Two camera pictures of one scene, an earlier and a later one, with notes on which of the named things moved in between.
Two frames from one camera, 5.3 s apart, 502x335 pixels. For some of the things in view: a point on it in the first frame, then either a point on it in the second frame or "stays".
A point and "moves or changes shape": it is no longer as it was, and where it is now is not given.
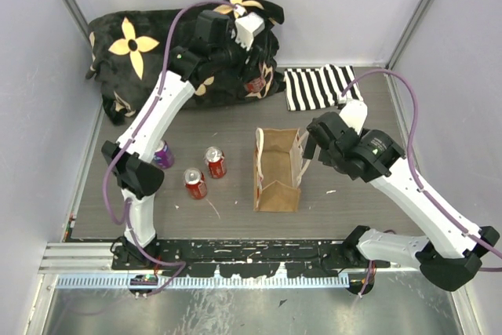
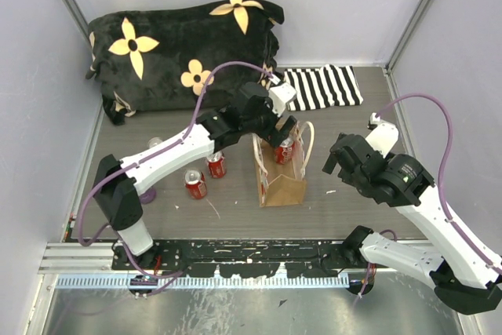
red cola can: x=215 y=158 stays
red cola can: x=256 y=85 moves or changes shape
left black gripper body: x=248 y=70 to x=267 y=129
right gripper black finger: x=310 y=147 to x=329 y=164
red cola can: x=195 y=183 stays
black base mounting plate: x=242 y=258 stays
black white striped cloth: x=311 y=89 stays
